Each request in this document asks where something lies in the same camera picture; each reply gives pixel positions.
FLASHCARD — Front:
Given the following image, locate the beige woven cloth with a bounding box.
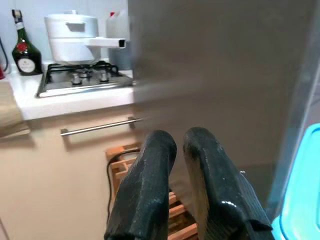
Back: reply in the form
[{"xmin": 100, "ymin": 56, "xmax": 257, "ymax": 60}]
[{"xmin": 0, "ymin": 81, "xmax": 32, "ymax": 139}]

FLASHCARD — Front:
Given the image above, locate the translucent red-capped plastic jug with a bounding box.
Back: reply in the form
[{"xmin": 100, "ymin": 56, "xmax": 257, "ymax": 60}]
[{"xmin": 105, "ymin": 9, "xmax": 131, "ymax": 41}]

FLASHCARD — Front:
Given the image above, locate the beige kitchen counter cabinet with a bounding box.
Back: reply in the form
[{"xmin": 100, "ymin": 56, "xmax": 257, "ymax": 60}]
[{"xmin": 0, "ymin": 69, "xmax": 147, "ymax": 240}]

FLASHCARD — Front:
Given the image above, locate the dark green liqueur bottle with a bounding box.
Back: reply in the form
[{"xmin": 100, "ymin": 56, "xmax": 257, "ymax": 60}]
[{"xmin": 11, "ymin": 9, "xmax": 43, "ymax": 76}]

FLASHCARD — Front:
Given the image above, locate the blue lidded food container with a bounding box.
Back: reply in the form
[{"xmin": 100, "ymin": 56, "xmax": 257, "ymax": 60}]
[{"xmin": 271, "ymin": 123, "xmax": 320, "ymax": 240}]

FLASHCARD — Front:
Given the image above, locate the white lidded pot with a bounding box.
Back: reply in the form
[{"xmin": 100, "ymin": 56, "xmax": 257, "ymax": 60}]
[{"xmin": 44, "ymin": 9, "xmax": 98, "ymax": 40}]

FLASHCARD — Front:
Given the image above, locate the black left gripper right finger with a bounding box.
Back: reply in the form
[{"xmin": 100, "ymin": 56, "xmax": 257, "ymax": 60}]
[{"xmin": 183, "ymin": 126, "xmax": 273, "ymax": 240}]

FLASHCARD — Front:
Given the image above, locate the white long-handled saucepan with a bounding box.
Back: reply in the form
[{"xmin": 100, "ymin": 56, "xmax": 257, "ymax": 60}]
[{"xmin": 48, "ymin": 36, "xmax": 127, "ymax": 65}]

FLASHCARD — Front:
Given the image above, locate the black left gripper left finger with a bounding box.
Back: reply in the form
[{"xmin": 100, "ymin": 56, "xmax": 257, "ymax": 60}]
[{"xmin": 103, "ymin": 129, "xmax": 178, "ymax": 240}]

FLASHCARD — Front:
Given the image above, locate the wooden slatted rack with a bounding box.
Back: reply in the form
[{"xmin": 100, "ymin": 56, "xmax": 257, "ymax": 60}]
[{"xmin": 104, "ymin": 141, "xmax": 198, "ymax": 240}]

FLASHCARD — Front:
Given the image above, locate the grey canister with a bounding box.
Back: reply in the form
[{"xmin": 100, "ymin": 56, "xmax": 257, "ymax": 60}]
[{"xmin": 108, "ymin": 46, "xmax": 133, "ymax": 71}]

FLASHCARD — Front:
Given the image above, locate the stainless gas hob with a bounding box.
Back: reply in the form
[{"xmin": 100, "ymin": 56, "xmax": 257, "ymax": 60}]
[{"xmin": 35, "ymin": 60, "xmax": 135, "ymax": 99}]

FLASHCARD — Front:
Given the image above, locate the metal drawer handle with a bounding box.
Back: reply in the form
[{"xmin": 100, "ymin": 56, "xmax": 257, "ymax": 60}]
[{"xmin": 59, "ymin": 116, "xmax": 145, "ymax": 137}]

